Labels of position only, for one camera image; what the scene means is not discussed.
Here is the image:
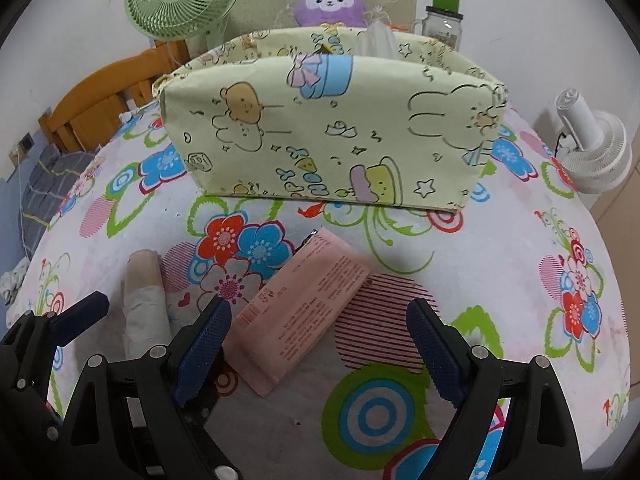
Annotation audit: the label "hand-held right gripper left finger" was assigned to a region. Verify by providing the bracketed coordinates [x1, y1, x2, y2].
[57, 296, 241, 480]

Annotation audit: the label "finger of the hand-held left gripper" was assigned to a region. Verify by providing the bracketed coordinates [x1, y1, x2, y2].
[0, 292, 110, 441]

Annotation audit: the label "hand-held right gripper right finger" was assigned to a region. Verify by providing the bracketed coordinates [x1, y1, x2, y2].
[406, 299, 590, 480]

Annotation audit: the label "white cloth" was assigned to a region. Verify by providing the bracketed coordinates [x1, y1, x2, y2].
[0, 260, 31, 307]
[122, 249, 173, 361]

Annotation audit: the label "pink packet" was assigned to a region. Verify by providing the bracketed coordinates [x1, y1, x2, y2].
[222, 227, 372, 398]

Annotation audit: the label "yellow printed fabric basket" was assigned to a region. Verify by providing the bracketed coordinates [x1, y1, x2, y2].
[152, 25, 510, 211]

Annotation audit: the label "white crumpled cloth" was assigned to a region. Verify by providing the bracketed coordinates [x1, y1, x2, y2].
[0, 260, 31, 307]

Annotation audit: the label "grey plaid cloth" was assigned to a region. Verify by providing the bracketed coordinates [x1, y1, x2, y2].
[20, 142, 98, 246]

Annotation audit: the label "wooden chair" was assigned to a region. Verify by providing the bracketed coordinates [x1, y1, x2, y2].
[39, 40, 193, 153]

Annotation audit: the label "white standing fan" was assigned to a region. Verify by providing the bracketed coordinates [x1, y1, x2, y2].
[555, 89, 633, 195]

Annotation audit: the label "glass jar with green lid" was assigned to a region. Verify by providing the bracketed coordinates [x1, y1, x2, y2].
[411, 0, 466, 53]

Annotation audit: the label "purple plush toy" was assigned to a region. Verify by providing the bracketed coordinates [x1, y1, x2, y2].
[292, 0, 368, 28]

